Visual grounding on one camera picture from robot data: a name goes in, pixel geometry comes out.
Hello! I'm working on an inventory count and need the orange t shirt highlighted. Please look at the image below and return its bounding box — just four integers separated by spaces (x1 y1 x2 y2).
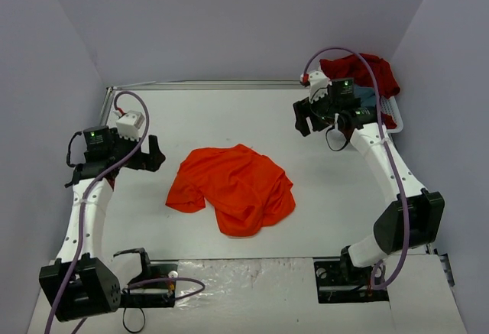
166 144 296 238

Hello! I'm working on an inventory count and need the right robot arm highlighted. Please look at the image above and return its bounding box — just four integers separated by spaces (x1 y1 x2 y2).
293 71 445 283

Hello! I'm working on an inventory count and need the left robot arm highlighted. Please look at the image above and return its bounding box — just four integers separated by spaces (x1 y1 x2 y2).
39 125 166 322

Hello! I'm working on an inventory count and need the teal t shirt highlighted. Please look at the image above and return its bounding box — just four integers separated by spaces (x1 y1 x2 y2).
354 85 377 108

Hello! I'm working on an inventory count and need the dark red t shirt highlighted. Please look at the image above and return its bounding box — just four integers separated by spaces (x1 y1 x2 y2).
319 54 400 116

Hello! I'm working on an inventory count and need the white plastic laundry basket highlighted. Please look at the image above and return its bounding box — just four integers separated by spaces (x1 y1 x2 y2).
377 96 403 134

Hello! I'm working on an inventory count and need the white foam front board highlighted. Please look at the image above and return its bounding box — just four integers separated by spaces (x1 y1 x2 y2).
26 254 469 334

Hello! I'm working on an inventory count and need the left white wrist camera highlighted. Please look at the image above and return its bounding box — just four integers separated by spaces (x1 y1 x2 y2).
115 111 145 141

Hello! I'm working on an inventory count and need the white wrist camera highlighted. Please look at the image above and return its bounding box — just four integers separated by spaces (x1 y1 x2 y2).
300 70 332 103
115 111 145 141

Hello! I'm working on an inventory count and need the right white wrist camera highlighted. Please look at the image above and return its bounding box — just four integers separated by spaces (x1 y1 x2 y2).
300 70 332 103

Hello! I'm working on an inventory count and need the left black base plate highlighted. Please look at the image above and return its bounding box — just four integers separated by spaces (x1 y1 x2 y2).
109 248 178 309

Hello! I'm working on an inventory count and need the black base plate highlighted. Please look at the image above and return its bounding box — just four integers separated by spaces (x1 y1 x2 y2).
109 248 178 309
313 258 389 304

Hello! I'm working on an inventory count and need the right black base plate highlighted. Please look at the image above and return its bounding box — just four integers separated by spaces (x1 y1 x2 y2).
313 258 389 304

